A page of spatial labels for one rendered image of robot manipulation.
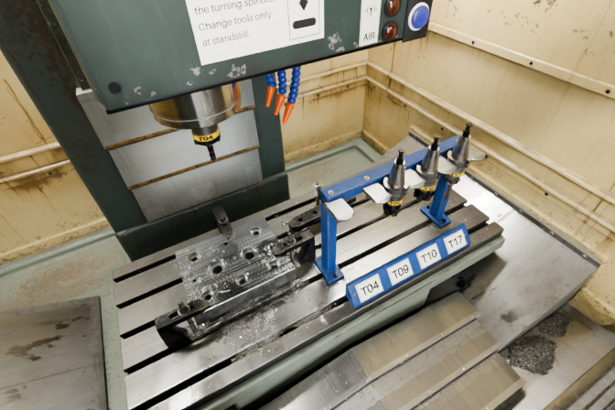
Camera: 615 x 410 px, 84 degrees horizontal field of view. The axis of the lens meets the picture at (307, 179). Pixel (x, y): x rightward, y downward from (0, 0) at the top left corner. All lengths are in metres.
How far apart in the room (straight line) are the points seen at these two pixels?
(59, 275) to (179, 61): 1.53
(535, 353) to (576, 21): 0.99
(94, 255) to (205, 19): 1.54
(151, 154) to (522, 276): 1.29
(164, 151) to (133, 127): 0.13
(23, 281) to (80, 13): 1.63
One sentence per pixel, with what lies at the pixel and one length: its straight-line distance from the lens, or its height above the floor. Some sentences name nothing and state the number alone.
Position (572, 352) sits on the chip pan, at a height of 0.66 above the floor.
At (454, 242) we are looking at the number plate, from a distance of 1.18.
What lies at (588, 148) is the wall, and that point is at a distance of 1.29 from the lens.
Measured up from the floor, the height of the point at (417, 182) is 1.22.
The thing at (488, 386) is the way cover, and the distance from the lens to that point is 1.24.
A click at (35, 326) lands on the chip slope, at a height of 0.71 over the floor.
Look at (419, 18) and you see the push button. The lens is 0.54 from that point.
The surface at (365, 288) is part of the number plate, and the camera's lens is 1.02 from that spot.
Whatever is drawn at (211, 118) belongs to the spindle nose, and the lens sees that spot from 0.59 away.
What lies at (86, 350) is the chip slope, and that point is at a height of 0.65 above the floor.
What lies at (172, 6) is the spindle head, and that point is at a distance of 0.39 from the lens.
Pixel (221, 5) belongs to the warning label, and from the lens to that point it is 0.40.
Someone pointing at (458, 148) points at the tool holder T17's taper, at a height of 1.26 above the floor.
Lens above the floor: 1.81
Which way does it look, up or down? 41 degrees down
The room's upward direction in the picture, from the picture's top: 3 degrees counter-clockwise
